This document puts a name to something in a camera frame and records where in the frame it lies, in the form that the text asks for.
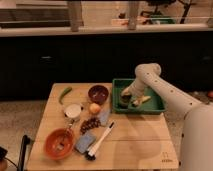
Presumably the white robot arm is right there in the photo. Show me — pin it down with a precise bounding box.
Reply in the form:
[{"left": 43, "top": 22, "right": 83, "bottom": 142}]
[{"left": 121, "top": 63, "right": 213, "bottom": 171}]

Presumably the green plastic tray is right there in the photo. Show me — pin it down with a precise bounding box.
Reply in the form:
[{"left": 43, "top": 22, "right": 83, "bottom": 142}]
[{"left": 112, "top": 78, "right": 165, "bottom": 115}]

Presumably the dark red bowl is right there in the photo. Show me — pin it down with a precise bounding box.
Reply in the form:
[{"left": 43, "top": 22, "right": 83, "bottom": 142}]
[{"left": 88, "top": 85, "right": 109, "bottom": 105}]

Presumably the orange fruit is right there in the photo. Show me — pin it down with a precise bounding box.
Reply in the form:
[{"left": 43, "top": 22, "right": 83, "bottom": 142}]
[{"left": 89, "top": 103, "right": 101, "bottom": 115}]

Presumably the light blue cloth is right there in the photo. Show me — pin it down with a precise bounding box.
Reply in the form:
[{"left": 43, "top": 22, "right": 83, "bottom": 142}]
[{"left": 98, "top": 109, "right": 110, "bottom": 126}]

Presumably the bunch of dark grapes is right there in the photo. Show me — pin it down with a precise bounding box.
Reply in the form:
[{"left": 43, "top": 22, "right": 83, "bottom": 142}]
[{"left": 80, "top": 117, "right": 101, "bottom": 134}]

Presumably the white cup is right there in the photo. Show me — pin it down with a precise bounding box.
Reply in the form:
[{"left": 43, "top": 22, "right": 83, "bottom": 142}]
[{"left": 64, "top": 104, "right": 82, "bottom": 121}]

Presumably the wooden table board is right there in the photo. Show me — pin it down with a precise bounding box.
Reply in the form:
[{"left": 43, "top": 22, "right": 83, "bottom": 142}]
[{"left": 26, "top": 83, "right": 178, "bottom": 171}]

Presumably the blue sponge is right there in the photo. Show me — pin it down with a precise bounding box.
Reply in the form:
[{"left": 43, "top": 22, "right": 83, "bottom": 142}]
[{"left": 75, "top": 133, "right": 96, "bottom": 154}]

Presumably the white dish brush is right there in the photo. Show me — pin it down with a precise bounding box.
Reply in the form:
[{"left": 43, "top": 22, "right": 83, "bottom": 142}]
[{"left": 85, "top": 123, "right": 114, "bottom": 161}]

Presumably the orange bowl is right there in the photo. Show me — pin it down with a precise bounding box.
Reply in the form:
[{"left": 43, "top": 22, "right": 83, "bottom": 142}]
[{"left": 44, "top": 128, "right": 75, "bottom": 160}]

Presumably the black cable stand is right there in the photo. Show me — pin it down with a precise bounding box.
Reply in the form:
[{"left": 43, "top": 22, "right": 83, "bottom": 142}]
[{"left": 17, "top": 135, "right": 31, "bottom": 171}]

